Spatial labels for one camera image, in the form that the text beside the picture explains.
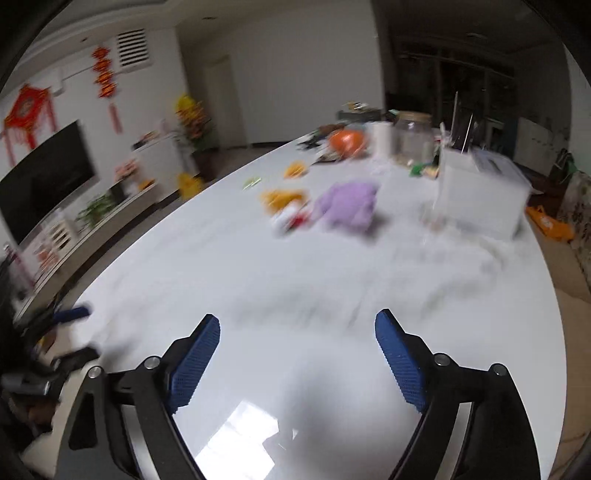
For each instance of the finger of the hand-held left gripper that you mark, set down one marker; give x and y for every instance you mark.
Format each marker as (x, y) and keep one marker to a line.
(76, 359)
(71, 314)

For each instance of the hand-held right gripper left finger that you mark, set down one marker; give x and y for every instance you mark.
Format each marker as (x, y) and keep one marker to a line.
(194, 364)

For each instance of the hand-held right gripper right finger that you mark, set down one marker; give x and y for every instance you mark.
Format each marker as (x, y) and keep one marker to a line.
(401, 355)

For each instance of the purple plush toy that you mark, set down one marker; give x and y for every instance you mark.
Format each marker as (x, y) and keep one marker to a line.
(346, 205)

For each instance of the white television console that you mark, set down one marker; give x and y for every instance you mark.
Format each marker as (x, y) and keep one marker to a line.
(92, 240)

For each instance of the green potted plant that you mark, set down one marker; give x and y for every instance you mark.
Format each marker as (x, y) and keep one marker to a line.
(97, 210)

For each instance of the black flat television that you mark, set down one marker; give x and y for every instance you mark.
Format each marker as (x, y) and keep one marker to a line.
(46, 180)

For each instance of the pink flower bunch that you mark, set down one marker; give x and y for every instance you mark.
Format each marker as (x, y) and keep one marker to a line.
(127, 170)

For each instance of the red and white packet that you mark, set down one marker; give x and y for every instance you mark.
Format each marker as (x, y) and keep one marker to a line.
(293, 220)

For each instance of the yellow floor bag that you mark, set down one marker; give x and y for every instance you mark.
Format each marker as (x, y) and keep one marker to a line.
(190, 185)

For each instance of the white plastic box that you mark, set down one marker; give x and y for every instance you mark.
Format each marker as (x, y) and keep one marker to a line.
(480, 196)

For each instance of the white side cabinet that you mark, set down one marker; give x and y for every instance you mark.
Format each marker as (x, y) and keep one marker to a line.
(159, 159)

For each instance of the small green items pile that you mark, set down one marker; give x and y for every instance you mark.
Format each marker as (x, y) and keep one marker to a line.
(422, 170)

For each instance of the yellow plush toy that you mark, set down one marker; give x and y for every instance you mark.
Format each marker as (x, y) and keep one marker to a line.
(281, 199)

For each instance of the small green wrapper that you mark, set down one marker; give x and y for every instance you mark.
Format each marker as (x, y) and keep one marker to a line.
(253, 182)

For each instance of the orange bag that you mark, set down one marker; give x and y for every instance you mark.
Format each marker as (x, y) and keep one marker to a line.
(549, 224)

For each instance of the orange yellow toy piece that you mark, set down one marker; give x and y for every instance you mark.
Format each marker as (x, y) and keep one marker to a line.
(295, 170)

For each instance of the white paper roll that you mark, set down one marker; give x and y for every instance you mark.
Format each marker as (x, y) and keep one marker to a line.
(383, 141)

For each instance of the glass jar with lid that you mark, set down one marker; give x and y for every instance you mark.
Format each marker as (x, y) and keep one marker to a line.
(413, 138)

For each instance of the orange ball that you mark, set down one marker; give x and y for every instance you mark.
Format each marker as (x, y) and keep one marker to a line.
(348, 142)

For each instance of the floral fabric sofa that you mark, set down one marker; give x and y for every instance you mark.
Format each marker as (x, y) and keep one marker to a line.
(577, 217)

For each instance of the yellow flower bouquet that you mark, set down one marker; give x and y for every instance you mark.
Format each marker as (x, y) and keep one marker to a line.
(194, 117)

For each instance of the black and white toy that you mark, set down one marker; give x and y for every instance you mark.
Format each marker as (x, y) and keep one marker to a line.
(321, 136)

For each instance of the red hanging knot decoration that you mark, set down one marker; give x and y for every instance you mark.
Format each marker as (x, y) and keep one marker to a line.
(105, 74)

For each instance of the white room door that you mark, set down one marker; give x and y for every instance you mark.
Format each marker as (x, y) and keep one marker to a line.
(224, 101)

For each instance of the red lantern wall decoration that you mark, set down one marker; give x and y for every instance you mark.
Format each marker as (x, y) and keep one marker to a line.
(27, 108)

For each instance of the white wall air vent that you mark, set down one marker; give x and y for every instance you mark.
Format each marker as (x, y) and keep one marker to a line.
(134, 50)

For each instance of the dark wall cabinet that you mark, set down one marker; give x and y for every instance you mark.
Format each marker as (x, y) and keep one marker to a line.
(461, 69)

